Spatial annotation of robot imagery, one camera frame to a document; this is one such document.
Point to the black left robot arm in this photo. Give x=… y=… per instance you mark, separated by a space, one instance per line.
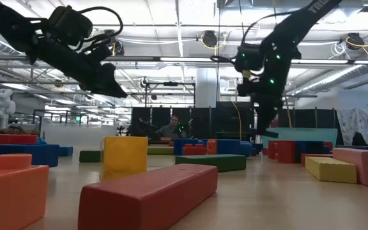
x=8 y=27

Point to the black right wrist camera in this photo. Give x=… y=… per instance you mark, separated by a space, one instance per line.
x=249 y=57

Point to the white pillar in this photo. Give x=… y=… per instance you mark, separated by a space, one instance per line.
x=206 y=89

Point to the tall black panel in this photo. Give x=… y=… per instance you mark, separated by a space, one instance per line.
x=228 y=121

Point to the white humanoid robot figure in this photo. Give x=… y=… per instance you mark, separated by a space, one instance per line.
x=2 y=107

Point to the black partition screen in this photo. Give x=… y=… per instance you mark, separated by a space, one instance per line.
x=152 y=116
x=311 y=118

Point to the yellow long block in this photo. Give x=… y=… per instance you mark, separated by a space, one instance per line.
x=329 y=170

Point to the red one-stud block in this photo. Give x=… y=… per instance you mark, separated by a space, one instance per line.
x=5 y=140

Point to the red long block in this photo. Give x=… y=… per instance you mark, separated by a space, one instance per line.
x=145 y=198

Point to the dark green long block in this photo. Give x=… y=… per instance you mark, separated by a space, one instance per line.
x=211 y=162
x=89 y=156

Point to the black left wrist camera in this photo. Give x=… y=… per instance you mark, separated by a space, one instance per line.
x=70 y=25

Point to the teal plastic bin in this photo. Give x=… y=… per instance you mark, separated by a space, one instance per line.
x=302 y=135

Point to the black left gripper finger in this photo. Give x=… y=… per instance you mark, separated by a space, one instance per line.
x=102 y=86
x=110 y=72

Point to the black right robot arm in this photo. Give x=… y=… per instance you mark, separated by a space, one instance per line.
x=302 y=24

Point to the pink long block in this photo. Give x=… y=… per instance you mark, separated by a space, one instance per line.
x=366 y=166

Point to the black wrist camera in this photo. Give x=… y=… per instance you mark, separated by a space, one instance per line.
x=70 y=25
x=249 y=57

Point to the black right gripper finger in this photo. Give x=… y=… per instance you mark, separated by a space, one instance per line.
x=265 y=116

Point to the black background robot arm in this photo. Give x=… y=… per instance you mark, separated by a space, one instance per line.
x=184 y=127

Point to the white patterned cloth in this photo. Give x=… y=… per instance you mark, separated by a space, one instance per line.
x=350 y=123

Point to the red background object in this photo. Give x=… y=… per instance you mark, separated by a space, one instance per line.
x=275 y=124

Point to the grey beam with light strip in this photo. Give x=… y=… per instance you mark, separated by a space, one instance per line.
x=171 y=59

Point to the light green long block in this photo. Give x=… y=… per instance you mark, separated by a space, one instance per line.
x=160 y=150

